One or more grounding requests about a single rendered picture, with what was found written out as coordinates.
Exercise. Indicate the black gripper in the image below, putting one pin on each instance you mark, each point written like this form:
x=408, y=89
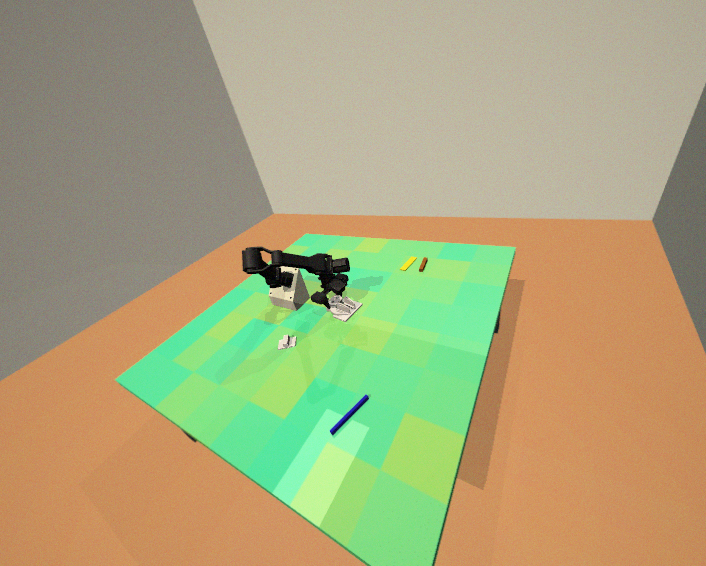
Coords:
x=320, y=297

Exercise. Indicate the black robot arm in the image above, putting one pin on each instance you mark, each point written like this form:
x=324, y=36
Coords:
x=319, y=264

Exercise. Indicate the yellow flat bar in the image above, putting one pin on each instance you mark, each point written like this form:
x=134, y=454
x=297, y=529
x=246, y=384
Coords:
x=408, y=263

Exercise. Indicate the dark blue bar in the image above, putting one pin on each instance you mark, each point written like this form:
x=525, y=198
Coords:
x=349, y=414

